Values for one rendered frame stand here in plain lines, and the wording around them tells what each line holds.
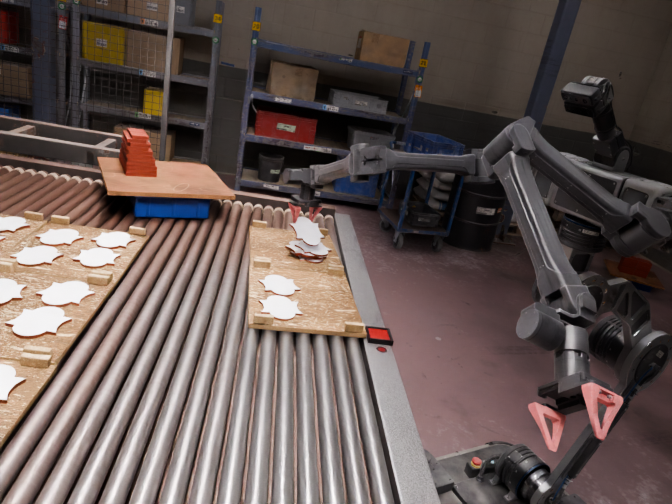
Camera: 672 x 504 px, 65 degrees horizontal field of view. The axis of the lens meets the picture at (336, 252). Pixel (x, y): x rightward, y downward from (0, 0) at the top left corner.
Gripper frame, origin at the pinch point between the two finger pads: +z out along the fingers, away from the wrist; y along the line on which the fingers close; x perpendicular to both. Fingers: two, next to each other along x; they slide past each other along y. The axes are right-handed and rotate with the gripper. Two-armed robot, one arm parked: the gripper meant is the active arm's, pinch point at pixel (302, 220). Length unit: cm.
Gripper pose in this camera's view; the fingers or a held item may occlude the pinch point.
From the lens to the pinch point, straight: 206.0
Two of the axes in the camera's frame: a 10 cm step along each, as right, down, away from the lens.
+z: -1.7, 9.2, 3.6
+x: 5.4, 3.9, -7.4
